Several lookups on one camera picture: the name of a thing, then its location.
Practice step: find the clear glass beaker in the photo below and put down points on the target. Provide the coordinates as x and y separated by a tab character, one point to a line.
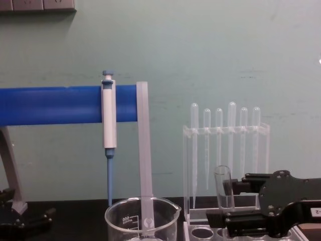
120	226

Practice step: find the blue and white pipette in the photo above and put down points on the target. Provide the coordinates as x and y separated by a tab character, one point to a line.
109	120

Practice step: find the clear glass test tube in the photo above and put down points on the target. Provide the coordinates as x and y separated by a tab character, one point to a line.
220	190

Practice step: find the grey stand leg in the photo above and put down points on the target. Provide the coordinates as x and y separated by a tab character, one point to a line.
12	165

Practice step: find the clear plastic transfer pipette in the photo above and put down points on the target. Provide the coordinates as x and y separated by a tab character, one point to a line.
232	118
206	120
194	118
219	120

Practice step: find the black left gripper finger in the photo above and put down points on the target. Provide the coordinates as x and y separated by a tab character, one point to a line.
6	198
30	221

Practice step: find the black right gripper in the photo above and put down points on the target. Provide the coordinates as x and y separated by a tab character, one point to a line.
283	190

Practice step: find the white test tube rack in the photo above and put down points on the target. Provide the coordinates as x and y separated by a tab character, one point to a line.
188	232

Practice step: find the clear acrylic dropper rack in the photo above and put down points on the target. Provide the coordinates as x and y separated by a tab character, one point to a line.
263	155

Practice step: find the grey wall socket panel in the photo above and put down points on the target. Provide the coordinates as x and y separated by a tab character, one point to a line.
37	4

